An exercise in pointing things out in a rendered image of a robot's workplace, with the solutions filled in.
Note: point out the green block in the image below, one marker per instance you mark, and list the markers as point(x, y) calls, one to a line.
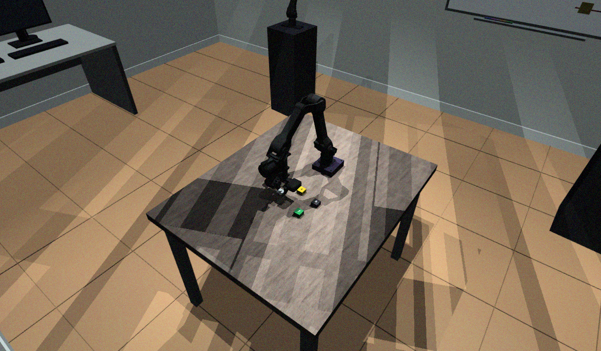
point(298, 212)

